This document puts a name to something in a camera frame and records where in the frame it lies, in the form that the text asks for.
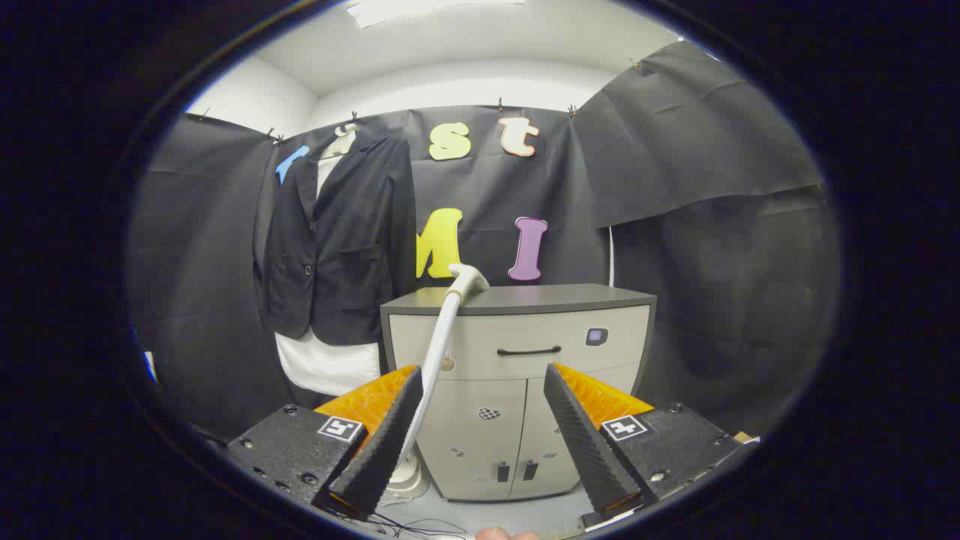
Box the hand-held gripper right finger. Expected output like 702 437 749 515
543 363 751 527

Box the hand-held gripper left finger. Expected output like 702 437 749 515
225 364 425 522

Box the white garment steamer base stand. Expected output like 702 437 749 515
382 450 432 500

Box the white shirt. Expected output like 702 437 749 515
274 135 382 397

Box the white garment steamer wand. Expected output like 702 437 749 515
394 262 491 481

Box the black suit jacket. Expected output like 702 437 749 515
259 133 416 347

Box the white clothes hanger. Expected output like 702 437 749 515
321 122 361 160

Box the grey cabinet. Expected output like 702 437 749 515
379 283 658 502

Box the black backdrop cloth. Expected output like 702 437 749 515
127 39 841 443

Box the long ceiling light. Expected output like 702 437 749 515
346 0 526 29

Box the tangle of black cables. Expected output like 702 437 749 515
330 510 466 539

